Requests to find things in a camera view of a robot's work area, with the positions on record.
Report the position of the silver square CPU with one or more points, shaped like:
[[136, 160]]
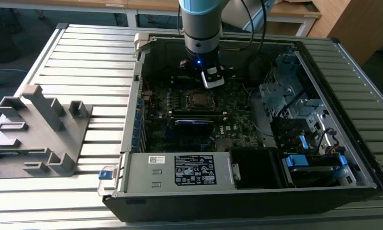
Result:
[[202, 98]]

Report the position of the CPU socket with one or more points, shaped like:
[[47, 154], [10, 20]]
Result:
[[191, 107]]

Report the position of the black RAM slot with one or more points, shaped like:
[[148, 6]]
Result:
[[198, 116], [198, 119], [198, 111]]

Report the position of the beige case latch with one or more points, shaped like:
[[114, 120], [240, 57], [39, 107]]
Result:
[[142, 40]]

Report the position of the metal drive cage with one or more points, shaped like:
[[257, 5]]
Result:
[[272, 92]]

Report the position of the green motherboard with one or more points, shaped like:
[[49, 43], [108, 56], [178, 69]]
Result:
[[240, 124]]

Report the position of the black graphics card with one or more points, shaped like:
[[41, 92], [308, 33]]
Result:
[[195, 128]]

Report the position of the square chipset heatsink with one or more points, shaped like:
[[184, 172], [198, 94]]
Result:
[[226, 144]]

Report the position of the blue card retainer clips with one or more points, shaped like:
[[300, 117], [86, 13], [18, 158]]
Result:
[[138, 134]]

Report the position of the black drive connectors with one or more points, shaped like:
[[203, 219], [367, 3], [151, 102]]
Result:
[[288, 129]]

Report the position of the blue carrier tab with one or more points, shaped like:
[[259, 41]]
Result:
[[303, 141]]

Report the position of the wooden cabinet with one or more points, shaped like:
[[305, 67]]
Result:
[[364, 26]]

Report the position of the black disk blue carrier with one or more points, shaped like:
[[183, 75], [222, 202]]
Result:
[[297, 160]]

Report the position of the silver power supply unit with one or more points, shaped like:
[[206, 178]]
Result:
[[140, 172]]

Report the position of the blue case tab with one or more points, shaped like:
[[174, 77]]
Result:
[[106, 174]]

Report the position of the grey parts rack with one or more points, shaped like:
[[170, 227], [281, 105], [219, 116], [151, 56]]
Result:
[[42, 134]]

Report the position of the black PC case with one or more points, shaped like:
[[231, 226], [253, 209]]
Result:
[[211, 208]]

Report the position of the black office chair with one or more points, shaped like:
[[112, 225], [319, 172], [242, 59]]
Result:
[[2, 45]]

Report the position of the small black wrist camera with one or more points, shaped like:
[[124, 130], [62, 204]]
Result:
[[184, 64]]

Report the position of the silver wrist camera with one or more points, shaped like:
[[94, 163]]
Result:
[[212, 84]]

